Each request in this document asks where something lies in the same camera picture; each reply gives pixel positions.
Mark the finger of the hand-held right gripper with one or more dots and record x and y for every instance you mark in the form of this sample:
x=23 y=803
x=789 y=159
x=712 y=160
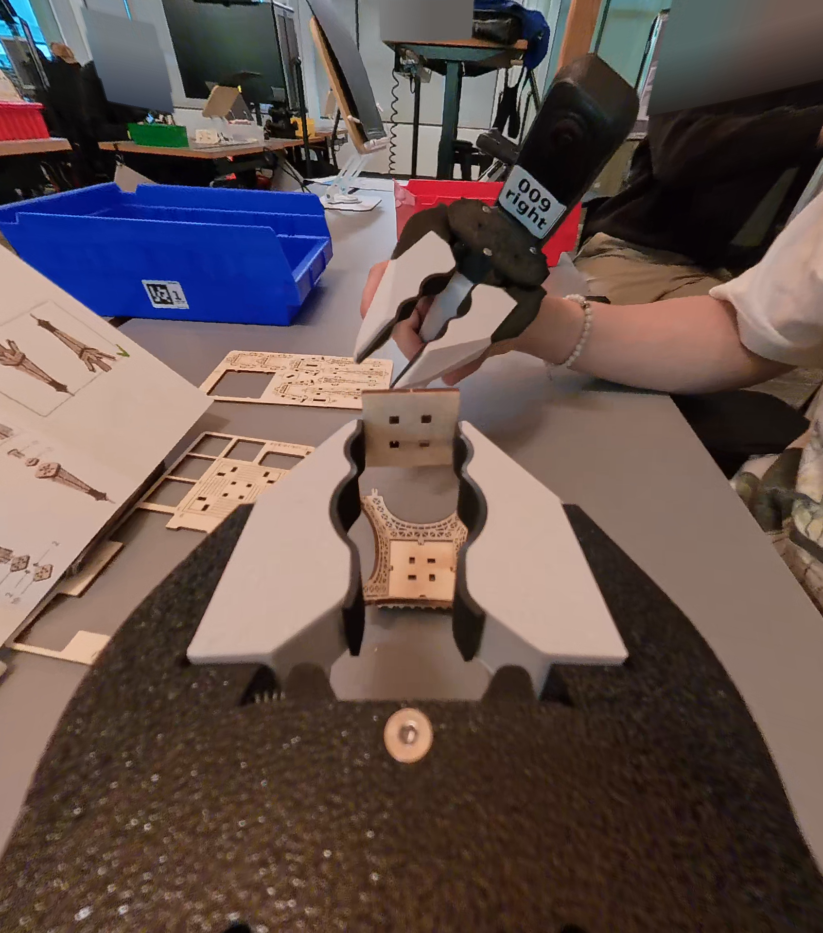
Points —
x=404 y=284
x=477 y=328

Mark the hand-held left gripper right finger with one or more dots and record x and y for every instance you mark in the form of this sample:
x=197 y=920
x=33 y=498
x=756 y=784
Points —
x=542 y=568

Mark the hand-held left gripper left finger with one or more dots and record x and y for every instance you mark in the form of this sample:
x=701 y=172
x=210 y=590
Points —
x=280 y=568

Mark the square wooden four-hole piece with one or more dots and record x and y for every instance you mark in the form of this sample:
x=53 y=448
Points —
x=409 y=404

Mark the wooden lattice tower base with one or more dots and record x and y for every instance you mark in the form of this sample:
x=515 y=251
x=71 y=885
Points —
x=397 y=572

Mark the person's right forearm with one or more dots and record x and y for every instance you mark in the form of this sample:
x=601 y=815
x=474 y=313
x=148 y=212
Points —
x=659 y=342

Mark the black-framed standing desk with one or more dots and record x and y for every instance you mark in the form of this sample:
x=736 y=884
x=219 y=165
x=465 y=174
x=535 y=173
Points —
x=455 y=49

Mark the wooden background desk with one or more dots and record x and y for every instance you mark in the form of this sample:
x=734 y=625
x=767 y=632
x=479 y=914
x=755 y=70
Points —
x=200 y=151
x=3 y=148

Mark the person's right hand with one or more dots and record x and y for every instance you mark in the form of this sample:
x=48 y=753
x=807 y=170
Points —
x=520 y=353

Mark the wooden sheet with square parts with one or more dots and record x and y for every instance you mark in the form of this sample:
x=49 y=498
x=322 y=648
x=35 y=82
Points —
x=211 y=485

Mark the white panel stand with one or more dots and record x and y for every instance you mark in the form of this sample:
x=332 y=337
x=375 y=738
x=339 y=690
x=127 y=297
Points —
x=349 y=182

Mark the wooden sheet with lattice parts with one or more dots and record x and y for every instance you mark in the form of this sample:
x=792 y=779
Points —
x=294 y=364

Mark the black tilted panel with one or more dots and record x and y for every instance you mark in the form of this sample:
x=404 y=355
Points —
x=345 y=73

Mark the white instruction booklet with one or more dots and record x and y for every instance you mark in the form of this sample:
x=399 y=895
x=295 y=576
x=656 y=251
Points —
x=90 y=452

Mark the wooden laptop stand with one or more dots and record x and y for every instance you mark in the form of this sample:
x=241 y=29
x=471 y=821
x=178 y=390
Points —
x=222 y=102

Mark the person's printed white t-shirt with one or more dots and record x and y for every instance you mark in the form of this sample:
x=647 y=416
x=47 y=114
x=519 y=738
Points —
x=819 y=277

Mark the green plastic bin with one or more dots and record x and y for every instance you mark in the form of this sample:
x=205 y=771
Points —
x=156 y=135

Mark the black computer monitor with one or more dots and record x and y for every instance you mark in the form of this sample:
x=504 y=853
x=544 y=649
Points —
x=222 y=44

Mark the blue plastic bin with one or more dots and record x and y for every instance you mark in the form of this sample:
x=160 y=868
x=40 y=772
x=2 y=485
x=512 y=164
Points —
x=90 y=255

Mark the wooden post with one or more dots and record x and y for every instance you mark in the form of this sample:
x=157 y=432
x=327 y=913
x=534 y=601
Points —
x=583 y=29

